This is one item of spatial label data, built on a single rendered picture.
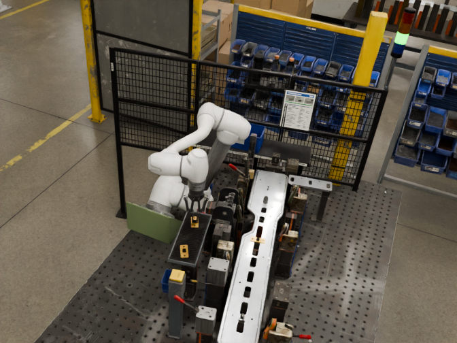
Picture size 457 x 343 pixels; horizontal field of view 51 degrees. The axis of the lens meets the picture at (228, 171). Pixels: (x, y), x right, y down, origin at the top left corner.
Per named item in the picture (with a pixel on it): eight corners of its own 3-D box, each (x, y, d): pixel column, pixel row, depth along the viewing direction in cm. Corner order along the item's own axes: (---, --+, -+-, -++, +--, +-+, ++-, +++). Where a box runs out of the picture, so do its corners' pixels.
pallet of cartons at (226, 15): (243, 117, 572) (254, 33, 509) (181, 102, 589) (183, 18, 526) (268, 77, 665) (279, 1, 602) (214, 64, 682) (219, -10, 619)
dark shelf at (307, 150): (309, 167, 330) (310, 164, 328) (183, 145, 339) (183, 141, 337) (311, 150, 347) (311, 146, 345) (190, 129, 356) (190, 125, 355)
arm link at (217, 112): (201, 107, 267) (223, 117, 269) (204, 94, 282) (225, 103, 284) (192, 126, 274) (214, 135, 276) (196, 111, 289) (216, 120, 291)
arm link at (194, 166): (208, 171, 240) (182, 169, 240) (210, 146, 231) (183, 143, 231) (206, 185, 232) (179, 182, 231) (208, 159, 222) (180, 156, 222)
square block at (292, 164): (290, 206, 342) (298, 165, 320) (279, 204, 342) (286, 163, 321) (290, 199, 348) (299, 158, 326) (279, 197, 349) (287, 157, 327)
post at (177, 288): (180, 339, 249) (182, 285, 223) (166, 337, 250) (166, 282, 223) (184, 328, 255) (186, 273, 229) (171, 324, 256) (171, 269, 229)
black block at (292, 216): (292, 254, 304) (300, 221, 286) (275, 252, 305) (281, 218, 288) (292, 246, 310) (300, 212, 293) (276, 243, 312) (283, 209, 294)
